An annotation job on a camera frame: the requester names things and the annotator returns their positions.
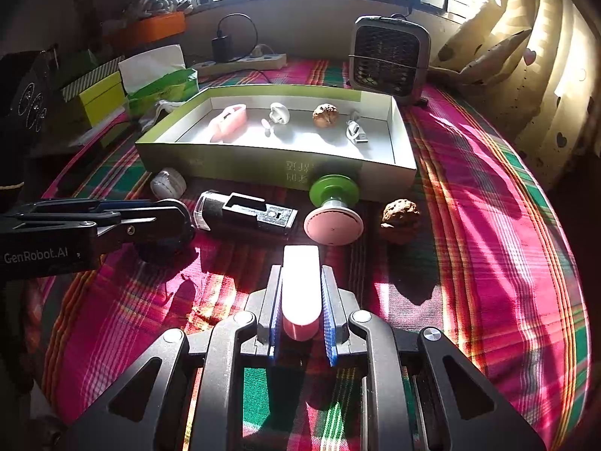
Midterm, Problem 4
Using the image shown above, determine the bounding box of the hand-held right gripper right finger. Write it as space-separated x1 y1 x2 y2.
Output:
320 265 548 451

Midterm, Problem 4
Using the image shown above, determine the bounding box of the black oval plastic gadget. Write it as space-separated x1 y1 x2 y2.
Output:
134 198 195 264

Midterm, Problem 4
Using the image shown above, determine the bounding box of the dark green cardboard box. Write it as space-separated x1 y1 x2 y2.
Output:
56 49 101 90

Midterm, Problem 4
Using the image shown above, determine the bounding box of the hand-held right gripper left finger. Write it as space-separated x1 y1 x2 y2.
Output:
70 265 285 451

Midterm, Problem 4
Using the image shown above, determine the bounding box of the green and pink suction knob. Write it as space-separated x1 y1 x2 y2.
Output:
303 174 364 246

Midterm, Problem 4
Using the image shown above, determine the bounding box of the black charger adapter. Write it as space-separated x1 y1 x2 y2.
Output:
211 35 234 63

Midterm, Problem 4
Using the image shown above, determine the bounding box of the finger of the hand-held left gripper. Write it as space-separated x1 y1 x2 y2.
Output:
9 212 158 250
19 198 163 214

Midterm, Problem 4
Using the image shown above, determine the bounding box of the pink green plaid blanket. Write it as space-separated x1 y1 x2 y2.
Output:
26 56 592 451

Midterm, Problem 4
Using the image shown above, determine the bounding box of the black charger cable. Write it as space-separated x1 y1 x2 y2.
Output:
216 12 282 86

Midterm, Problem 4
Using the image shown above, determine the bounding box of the green tissue pack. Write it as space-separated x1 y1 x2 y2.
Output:
118 44 199 118

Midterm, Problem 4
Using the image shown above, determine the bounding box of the grey portable space heater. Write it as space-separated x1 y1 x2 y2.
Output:
347 15 432 104

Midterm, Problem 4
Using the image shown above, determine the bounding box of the orange box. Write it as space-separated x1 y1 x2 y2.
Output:
106 12 186 50

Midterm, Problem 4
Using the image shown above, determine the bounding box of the dusty pink plastic clip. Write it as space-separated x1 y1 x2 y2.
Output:
209 103 248 142

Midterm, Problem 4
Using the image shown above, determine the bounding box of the grey round knob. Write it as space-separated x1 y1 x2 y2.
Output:
261 102 291 136

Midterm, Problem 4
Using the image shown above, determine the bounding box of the cream heart print curtain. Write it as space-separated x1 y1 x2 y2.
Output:
483 0 601 189

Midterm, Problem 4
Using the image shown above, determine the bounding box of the black bike light clear lens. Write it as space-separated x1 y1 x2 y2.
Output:
193 190 299 236

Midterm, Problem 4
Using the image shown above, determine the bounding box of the striped cardboard box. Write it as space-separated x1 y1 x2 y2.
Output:
61 56 125 101

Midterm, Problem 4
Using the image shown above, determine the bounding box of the cream dotted pillow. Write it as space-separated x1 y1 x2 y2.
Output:
429 21 533 88

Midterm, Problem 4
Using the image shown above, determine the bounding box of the light pink plastic clip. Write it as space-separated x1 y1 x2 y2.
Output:
282 245 325 341

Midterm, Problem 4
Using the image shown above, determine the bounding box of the yellow-green cardboard box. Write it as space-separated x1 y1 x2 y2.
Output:
77 71 127 127

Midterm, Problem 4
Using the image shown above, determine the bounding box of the brown walnut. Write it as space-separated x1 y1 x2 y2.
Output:
312 104 340 129
380 198 421 244

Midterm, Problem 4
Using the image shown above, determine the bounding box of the white power strip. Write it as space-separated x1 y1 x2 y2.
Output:
190 53 287 78

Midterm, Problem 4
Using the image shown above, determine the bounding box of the green and white cardboard box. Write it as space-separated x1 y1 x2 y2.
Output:
135 83 418 204

